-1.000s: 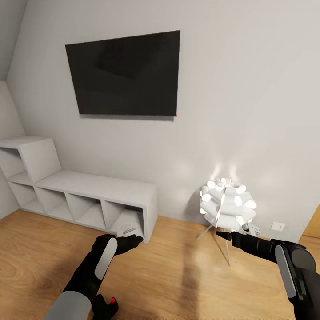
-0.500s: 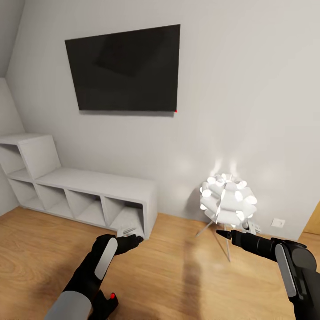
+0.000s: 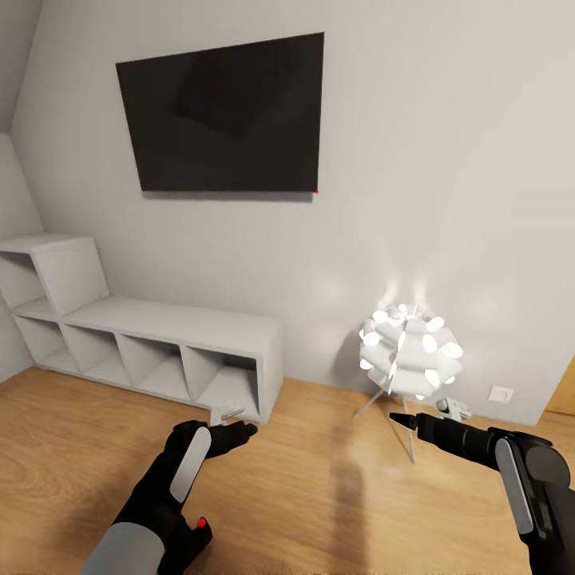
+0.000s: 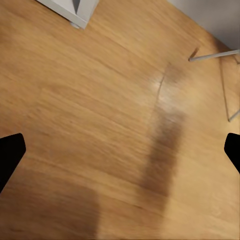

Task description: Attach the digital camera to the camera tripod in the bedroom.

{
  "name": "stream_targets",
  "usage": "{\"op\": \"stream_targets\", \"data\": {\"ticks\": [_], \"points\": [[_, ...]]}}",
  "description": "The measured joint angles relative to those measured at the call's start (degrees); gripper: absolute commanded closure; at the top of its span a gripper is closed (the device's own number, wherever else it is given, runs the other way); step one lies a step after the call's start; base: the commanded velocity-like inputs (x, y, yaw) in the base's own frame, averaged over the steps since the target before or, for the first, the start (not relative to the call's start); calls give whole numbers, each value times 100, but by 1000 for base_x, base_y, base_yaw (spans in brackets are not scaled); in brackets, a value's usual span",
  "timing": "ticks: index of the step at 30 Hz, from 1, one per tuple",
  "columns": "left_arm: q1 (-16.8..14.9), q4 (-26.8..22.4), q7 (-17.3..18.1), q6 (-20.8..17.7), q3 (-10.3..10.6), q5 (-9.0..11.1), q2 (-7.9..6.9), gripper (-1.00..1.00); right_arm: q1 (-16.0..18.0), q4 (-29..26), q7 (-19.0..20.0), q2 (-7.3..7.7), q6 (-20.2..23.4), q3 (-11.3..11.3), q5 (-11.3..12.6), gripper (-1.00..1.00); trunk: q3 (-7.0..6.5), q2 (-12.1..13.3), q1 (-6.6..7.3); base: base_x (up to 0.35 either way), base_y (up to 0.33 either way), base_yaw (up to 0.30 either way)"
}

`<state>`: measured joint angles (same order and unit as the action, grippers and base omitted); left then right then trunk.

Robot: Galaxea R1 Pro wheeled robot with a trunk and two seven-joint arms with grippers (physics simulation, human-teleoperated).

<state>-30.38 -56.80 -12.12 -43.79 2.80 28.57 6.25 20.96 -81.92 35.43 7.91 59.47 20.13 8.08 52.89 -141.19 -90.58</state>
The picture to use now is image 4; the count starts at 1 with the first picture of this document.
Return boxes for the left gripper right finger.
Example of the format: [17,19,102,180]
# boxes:
[224,133,240,173]

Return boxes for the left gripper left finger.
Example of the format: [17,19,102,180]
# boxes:
[0,133,26,193]

